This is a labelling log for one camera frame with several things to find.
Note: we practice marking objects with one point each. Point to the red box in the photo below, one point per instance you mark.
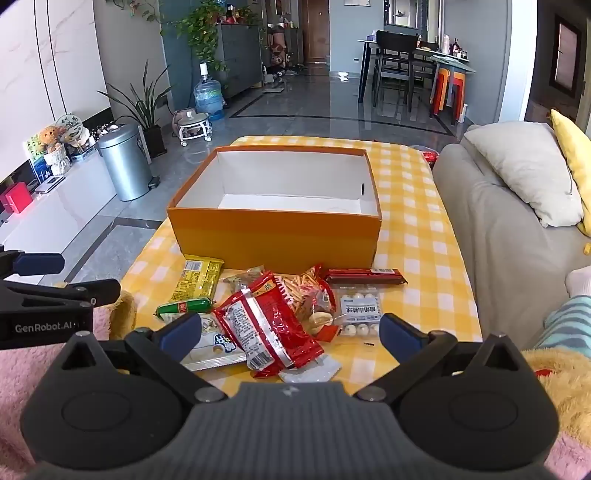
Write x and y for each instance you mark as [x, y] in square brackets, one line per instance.
[16, 197]

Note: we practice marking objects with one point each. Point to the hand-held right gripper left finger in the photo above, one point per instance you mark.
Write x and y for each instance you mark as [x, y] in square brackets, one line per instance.
[178, 331]

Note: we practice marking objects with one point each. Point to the grey cabinet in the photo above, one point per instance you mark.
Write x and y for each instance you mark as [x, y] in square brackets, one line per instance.
[240, 55]

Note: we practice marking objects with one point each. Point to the plush toys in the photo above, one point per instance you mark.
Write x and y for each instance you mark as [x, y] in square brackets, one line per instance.
[48, 145]

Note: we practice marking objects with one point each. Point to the grey sofa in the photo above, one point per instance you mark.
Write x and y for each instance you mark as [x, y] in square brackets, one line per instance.
[508, 258]

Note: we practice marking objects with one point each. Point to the red snack packet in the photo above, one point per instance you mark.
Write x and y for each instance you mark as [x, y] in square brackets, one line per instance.
[268, 327]

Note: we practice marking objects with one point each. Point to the yellow fuzzy cloth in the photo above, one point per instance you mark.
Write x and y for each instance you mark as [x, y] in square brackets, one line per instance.
[123, 314]
[565, 383]

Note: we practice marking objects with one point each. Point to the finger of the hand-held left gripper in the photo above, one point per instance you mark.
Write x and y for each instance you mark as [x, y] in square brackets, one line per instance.
[99, 288]
[39, 264]

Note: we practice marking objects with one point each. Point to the red fries snack bag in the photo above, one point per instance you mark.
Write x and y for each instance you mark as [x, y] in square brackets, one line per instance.
[300, 288]

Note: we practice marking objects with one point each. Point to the glass dining table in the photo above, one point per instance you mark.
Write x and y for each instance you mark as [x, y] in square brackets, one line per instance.
[443, 57]

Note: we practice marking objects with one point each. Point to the blue water jug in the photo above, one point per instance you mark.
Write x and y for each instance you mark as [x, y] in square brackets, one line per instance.
[208, 94]

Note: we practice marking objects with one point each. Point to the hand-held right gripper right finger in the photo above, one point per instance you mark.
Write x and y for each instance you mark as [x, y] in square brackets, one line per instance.
[399, 338]

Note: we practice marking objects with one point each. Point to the green sausage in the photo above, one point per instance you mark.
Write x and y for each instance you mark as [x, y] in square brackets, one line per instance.
[184, 308]

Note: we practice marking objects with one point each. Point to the round hand fan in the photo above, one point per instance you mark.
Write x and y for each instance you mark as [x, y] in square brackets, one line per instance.
[71, 129]

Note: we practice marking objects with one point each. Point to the white packet with blue print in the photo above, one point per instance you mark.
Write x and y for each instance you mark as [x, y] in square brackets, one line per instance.
[217, 350]

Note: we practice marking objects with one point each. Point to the yellow snack packet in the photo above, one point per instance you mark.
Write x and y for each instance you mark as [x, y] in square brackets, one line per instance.
[198, 277]

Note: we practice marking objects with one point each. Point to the clear packet of white eggs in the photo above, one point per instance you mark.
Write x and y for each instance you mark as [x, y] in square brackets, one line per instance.
[360, 307]

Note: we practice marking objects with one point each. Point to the framed wall picture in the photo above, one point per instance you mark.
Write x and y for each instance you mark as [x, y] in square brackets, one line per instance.
[567, 55]

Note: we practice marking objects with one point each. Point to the pink fuzzy cloth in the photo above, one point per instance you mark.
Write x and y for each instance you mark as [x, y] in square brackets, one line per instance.
[27, 369]

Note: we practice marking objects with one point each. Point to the dark red snack bar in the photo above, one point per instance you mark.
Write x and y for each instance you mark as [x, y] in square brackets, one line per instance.
[364, 276]

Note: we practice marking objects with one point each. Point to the yellow cushion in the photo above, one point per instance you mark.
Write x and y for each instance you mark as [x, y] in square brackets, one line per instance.
[577, 157]

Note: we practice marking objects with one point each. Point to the white rolling stool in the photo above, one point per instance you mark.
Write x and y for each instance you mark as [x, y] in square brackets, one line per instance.
[194, 127]

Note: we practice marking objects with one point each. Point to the brown door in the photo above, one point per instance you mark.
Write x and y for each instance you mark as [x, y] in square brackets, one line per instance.
[317, 32]

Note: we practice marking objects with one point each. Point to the clear packet of green snacks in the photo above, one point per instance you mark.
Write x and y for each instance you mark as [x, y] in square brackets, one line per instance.
[240, 279]

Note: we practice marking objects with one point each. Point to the striped teal cloth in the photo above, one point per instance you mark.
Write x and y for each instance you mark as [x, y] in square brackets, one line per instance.
[568, 323]

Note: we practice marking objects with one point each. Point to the small red packet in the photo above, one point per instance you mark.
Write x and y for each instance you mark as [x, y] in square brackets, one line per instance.
[429, 157]

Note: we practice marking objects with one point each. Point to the beige cushion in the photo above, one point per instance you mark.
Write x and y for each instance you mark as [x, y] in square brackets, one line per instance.
[521, 170]

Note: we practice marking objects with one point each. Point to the potted long-leaf plant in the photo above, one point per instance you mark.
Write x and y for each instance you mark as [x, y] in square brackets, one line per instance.
[147, 110]

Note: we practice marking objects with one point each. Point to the trailing green plant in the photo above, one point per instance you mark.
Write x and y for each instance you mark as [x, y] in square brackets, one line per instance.
[201, 27]

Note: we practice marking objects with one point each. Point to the black dining chair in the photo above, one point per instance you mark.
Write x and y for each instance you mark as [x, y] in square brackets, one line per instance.
[395, 55]

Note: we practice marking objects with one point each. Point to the orange stacked stools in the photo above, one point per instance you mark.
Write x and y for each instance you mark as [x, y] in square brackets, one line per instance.
[450, 87]

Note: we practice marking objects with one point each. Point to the orange cardboard box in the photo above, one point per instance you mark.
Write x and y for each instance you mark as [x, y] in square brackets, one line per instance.
[277, 240]

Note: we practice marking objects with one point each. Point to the white low cabinet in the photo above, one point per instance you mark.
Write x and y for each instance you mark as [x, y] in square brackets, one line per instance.
[60, 212]

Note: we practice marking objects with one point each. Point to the silver trash can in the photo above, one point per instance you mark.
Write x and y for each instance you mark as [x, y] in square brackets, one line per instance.
[122, 161]

